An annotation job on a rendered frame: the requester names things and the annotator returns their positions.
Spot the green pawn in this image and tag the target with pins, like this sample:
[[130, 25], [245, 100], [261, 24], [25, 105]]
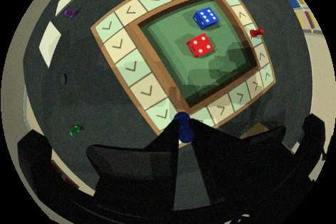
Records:
[[76, 129]]

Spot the dark blue pawn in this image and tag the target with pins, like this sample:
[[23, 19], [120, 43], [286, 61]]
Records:
[[186, 134]]

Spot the purple pawn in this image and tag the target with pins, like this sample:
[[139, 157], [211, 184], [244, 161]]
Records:
[[67, 12]]

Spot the blue die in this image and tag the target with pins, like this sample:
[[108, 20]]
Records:
[[205, 18]]

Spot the red pawn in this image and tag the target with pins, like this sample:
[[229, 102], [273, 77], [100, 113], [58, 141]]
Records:
[[255, 33]]

